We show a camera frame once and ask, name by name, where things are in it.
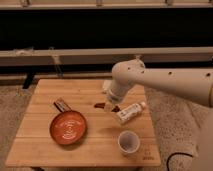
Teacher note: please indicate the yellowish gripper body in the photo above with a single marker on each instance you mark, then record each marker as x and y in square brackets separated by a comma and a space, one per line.
[108, 107]

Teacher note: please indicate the orange frying pan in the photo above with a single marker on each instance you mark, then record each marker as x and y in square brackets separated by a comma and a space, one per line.
[69, 126]

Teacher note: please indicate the wooden table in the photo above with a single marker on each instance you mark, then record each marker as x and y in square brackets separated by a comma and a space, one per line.
[33, 146]

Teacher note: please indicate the long grey rail beam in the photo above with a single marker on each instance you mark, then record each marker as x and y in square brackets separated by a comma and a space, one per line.
[103, 56]

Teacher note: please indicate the white plastic bottle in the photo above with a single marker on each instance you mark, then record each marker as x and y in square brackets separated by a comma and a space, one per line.
[130, 112]

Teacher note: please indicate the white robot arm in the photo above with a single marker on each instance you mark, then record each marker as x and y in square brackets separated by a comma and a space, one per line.
[195, 85]

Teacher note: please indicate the small white block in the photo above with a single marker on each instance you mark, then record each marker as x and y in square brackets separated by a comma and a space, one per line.
[106, 85]

